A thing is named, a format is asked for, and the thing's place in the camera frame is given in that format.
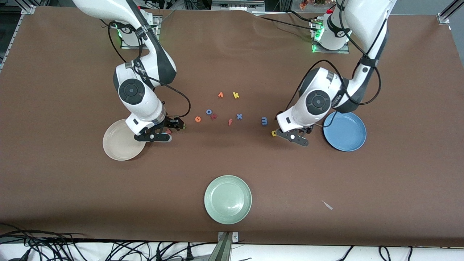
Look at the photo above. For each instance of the white tape scrap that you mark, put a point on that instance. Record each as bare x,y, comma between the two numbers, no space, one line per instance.
327,205

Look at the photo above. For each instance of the blue plate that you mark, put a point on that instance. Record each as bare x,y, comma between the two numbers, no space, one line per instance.
346,134

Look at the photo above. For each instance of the aluminium corner profile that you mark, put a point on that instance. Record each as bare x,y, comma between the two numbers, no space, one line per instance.
446,20
28,9

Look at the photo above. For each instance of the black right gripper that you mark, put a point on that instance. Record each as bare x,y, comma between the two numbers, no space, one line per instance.
172,122

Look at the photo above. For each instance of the pale green plate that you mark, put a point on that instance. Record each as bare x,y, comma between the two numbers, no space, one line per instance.
227,199

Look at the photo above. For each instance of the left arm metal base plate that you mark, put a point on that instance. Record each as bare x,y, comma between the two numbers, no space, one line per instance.
340,52

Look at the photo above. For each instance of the aluminium side rail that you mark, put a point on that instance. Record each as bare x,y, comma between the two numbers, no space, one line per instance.
12,36

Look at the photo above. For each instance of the blue foam letter m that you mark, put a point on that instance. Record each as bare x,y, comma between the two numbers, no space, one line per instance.
266,121

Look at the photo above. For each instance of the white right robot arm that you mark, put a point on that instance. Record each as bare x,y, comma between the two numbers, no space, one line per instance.
134,90

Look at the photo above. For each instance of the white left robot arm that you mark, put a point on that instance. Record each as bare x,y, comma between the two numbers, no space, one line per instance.
319,101

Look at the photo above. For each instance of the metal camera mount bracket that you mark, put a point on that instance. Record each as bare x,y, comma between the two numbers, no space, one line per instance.
226,239

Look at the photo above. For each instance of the beige plate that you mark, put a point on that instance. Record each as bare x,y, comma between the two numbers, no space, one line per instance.
119,145

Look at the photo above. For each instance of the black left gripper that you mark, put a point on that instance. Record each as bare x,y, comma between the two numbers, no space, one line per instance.
309,128

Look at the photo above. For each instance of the orange dried flowers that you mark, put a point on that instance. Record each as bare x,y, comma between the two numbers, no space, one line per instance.
304,4

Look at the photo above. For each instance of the grey metal beam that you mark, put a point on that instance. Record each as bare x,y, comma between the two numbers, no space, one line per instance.
235,5

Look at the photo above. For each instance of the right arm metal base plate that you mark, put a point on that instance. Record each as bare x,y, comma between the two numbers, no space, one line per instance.
127,46

